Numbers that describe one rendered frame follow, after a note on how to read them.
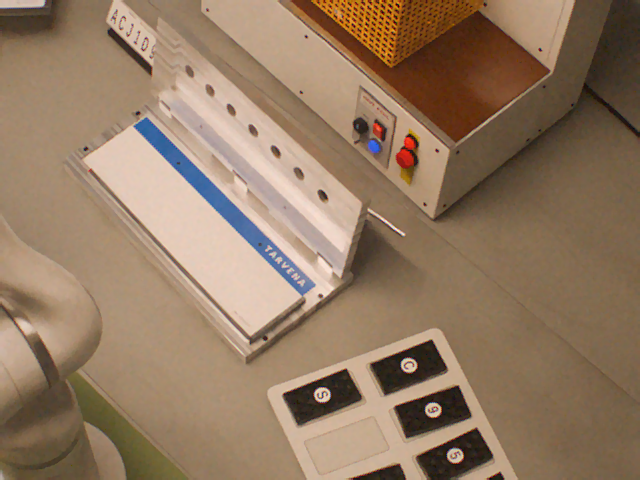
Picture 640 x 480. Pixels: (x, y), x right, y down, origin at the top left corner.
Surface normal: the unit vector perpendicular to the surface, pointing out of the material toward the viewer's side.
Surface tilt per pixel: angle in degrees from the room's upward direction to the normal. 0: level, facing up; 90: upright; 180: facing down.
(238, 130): 83
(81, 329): 67
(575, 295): 0
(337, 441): 0
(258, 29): 90
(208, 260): 0
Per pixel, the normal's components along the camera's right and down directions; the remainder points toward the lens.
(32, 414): 0.58, -0.50
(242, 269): 0.07, -0.52
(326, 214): -0.72, 0.48
